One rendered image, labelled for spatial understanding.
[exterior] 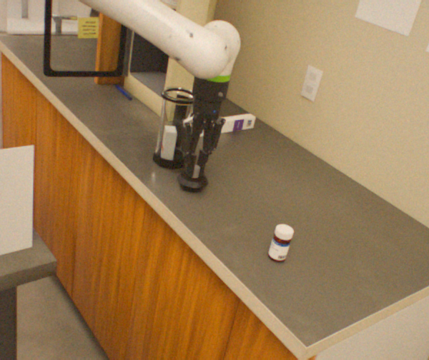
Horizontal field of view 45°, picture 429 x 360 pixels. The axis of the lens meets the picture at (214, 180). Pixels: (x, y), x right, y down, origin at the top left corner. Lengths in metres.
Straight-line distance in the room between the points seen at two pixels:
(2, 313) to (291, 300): 0.65
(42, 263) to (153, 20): 0.58
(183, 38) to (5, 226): 0.55
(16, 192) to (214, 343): 0.64
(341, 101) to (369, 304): 0.81
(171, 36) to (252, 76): 1.01
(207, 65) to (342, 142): 0.81
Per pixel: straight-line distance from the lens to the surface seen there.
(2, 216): 1.15
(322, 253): 1.38
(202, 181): 1.47
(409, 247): 1.55
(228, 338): 1.36
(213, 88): 1.34
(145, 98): 2.02
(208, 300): 1.38
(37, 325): 2.37
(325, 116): 1.90
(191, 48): 1.18
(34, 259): 1.19
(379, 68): 1.76
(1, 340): 1.37
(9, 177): 1.11
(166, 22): 1.20
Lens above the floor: 1.69
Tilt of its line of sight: 29 degrees down
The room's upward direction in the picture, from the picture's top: 12 degrees clockwise
